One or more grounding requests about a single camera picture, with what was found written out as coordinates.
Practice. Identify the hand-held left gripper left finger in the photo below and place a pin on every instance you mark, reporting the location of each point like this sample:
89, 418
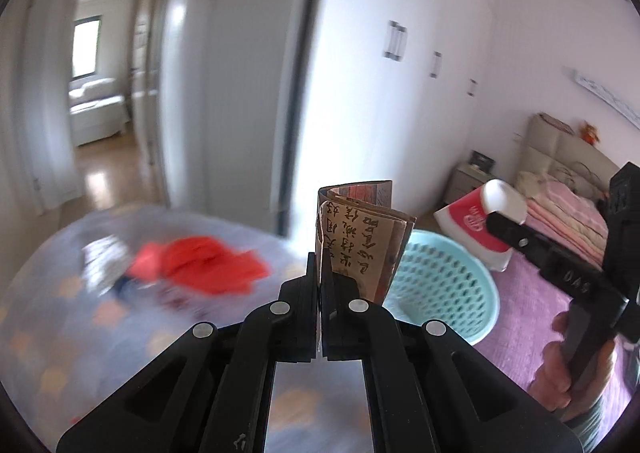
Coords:
300, 313

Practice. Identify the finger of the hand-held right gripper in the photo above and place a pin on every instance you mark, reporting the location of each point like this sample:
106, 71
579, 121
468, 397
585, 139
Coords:
545, 253

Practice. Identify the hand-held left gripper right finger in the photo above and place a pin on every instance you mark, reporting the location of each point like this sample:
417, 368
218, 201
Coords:
345, 318

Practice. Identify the red and white packet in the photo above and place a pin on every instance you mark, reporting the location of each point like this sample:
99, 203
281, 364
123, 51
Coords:
472, 223

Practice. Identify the brown paper packet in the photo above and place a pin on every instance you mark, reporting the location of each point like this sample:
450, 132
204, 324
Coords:
360, 238

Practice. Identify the teal plastic basket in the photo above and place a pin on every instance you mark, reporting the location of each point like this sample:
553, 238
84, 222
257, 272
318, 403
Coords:
450, 293

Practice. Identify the person's right forearm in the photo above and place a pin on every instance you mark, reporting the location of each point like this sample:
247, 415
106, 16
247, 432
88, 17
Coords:
605, 423

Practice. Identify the person's right hand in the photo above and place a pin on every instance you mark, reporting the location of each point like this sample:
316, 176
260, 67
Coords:
555, 373

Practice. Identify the pink striped blanket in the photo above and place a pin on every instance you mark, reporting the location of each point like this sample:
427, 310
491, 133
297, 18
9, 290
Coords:
570, 218

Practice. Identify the beige pillow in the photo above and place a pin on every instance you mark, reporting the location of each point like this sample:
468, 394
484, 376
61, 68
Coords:
535, 182

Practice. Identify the purple bed sheet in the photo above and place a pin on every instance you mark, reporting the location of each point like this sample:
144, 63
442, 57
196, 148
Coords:
520, 323

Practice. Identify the white nightstand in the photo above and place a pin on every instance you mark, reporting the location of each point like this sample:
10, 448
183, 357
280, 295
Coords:
467, 188

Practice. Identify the beige padded headboard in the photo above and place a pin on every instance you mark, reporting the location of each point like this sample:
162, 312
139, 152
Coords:
565, 148

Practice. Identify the orange cloth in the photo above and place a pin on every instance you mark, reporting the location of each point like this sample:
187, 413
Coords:
200, 265

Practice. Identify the dark box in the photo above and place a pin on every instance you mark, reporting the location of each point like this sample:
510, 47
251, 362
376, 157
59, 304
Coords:
482, 160

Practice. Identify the red plush toy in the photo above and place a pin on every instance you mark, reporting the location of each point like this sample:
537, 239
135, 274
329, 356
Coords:
590, 133

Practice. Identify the lavender printed blanket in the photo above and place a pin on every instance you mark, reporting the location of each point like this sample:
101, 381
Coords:
125, 343

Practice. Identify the white patterned cloth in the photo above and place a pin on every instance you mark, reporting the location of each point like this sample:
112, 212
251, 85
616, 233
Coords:
102, 258

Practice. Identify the white wardrobe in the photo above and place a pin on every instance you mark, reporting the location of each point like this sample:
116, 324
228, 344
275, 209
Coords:
400, 108

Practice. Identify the white sliding door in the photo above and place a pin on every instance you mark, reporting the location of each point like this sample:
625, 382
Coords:
235, 83

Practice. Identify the white sofa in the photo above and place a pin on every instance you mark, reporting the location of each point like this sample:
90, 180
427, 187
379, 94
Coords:
97, 108

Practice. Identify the window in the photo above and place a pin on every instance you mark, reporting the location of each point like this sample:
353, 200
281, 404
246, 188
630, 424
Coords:
86, 48

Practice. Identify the long wall picture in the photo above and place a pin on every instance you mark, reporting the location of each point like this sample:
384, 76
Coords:
607, 95

